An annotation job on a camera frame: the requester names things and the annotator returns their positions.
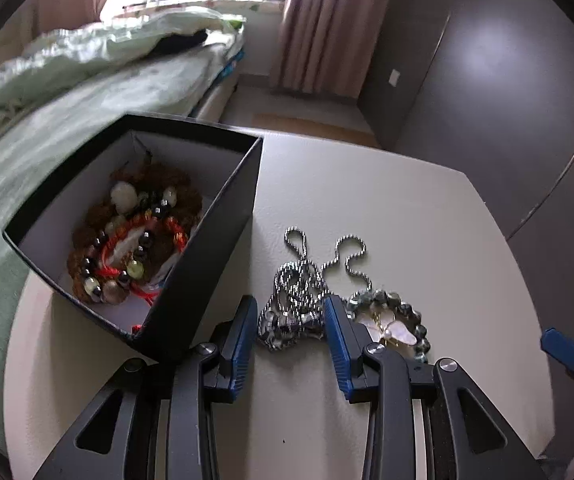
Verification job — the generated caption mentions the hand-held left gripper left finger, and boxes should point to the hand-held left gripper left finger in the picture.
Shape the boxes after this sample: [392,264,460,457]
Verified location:
[32,295,259,480]

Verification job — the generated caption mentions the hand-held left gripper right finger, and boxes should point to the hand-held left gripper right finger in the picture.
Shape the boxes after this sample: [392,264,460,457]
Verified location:
[322,294,538,480]

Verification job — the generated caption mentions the silver ball chain necklace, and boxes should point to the silver ball chain necklace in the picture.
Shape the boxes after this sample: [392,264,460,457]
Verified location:
[258,226,368,351]

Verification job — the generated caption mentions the black cardboard box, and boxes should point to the black cardboard box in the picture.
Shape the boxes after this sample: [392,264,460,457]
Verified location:
[2,114,264,364]

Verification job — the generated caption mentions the black and white bead bracelet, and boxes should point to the black and white bead bracelet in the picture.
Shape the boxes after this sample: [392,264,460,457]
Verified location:
[81,184,179,306]

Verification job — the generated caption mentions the red braided cord bracelet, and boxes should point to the red braided cord bracelet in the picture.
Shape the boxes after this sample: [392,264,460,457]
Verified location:
[93,211,189,307]

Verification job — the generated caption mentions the pile of bracelets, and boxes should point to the pile of bracelets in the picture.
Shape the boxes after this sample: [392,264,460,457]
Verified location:
[66,164,204,302]

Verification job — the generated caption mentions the white butterfly pendant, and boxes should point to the white butterfly pendant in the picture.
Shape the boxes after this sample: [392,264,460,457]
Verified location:
[361,310,418,349]

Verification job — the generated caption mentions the white side table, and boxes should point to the white side table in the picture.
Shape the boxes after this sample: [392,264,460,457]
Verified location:
[3,130,556,480]

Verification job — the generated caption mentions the grey wardrobe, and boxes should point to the grey wardrobe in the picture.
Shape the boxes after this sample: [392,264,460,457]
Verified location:
[357,0,574,342]

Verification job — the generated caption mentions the black cloth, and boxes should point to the black cloth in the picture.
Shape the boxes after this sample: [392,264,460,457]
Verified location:
[154,30,209,56]

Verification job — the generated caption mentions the light green duvet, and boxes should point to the light green duvet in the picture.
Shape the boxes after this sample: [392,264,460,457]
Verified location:
[0,6,246,147]

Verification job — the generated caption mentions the printed window seat cushion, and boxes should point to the printed window seat cushion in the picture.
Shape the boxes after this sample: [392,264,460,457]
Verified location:
[122,0,284,17]

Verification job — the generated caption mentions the grey bead bracelet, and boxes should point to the grey bead bracelet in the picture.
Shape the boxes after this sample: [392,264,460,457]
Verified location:
[346,288,432,364]

